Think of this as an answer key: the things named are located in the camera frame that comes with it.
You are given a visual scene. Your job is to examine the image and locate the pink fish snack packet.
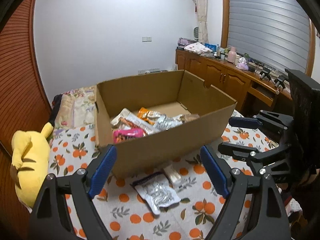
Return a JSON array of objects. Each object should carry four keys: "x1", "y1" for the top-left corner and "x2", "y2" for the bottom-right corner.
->
[{"x1": 113, "y1": 128, "x2": 145, "y2": 144}]

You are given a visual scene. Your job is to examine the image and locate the wooden sideboard cabinet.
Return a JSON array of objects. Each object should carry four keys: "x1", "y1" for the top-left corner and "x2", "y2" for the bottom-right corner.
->
[{"x1": 175, "y1": 48, "x2": 293, "y2": 117}]

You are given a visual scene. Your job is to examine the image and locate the orange-print white bedsheet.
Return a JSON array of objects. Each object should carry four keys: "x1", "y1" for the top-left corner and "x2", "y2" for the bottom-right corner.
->
[{"x1": 47, "y1": 109, "x2": 302, "y2": 240}]

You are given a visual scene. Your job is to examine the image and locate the small white wrapped candy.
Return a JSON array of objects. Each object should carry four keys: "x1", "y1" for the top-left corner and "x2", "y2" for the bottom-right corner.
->
[{"x1": 163, "y1": 164, "x2": 182, "y2": 187}]

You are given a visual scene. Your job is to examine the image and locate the purple tissue pack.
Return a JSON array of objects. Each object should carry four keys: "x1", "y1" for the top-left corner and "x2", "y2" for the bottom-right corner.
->
[{"x1": 236, "y1": 57, "x2": 249, "y2": 71}]

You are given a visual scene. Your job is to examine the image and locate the yellow plush toy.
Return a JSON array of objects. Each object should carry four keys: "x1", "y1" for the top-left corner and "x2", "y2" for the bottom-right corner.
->
[{"x1": 10, "y1": 122, "x2": 54, "y2": 209}]

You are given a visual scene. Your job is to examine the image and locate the silver snack packet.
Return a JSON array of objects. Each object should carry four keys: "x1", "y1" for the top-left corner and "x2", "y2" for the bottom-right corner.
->
[{"x1": 131, "y1": 172, "x2": 181, "y2": 216}]

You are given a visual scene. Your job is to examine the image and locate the pink bottle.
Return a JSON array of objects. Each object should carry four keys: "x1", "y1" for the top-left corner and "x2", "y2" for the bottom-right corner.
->
[{"x1": 227, "y1": 47, "x2": 236, "y2": 63}]

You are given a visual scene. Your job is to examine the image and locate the brown biscuit packet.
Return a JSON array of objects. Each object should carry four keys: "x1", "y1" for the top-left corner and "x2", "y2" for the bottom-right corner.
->
[{"x1": 179, "y1": 114, "x2": 200, "y2": 123}]

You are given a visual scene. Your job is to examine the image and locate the white grey snack packet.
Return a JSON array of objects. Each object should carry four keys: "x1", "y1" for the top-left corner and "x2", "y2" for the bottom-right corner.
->
[{"x1": 153, "y1": 114, "x2": 183, "y2": 131}]

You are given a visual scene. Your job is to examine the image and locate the brown cardboard box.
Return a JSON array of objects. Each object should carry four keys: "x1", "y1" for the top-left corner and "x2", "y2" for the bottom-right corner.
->
[{"x1": 95, "y1": 70, "x2": 236, "y2": 178}]

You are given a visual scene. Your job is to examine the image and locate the orange snack bag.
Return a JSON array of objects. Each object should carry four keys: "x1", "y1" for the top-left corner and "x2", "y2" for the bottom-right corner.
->
[{"x1": 137, "y1": 107, "x2": 162, "y2": 125}]

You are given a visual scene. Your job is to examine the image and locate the window roller blind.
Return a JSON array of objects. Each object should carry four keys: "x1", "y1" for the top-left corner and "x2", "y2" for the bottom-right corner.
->
[{"x1": 227, "y1": 0, "x2": 310, "y2": 72}]

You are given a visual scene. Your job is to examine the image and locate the folded floral cloth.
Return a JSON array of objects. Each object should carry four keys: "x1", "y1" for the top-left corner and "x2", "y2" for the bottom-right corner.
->
[{"x1": 184, "y1": 42, "x2": 213, "y2": 55}]

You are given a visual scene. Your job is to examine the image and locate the small white fan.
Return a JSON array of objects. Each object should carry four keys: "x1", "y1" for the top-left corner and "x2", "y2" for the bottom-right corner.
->
[{"x1": 193, "y1": 27, "x2": 199, "y2": 42}]

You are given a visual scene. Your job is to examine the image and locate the patterned curtain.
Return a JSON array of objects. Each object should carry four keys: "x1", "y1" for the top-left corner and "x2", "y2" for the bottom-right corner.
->
[{"x1": 196, "y1": 0, "x2": 208, "y2": 44}]

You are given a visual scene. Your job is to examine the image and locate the wall light switch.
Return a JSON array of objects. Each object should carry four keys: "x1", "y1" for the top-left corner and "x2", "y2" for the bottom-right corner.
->
[{"x1": 142, "y1": 36, "x2": 152, "y2": 42}]

